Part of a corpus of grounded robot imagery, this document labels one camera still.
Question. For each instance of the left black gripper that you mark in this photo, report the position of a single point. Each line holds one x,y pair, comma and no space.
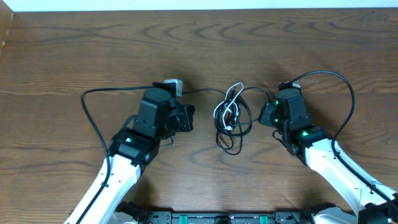
188,112

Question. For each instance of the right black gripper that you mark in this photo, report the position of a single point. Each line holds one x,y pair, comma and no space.
264,118

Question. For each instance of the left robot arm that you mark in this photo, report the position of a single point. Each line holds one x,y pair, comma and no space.
133,148

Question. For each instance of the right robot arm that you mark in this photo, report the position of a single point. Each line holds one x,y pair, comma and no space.
370,200

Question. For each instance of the wooden board at left edge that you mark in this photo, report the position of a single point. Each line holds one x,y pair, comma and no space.
6,17

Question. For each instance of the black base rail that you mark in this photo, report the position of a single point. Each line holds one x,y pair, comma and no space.
128,212

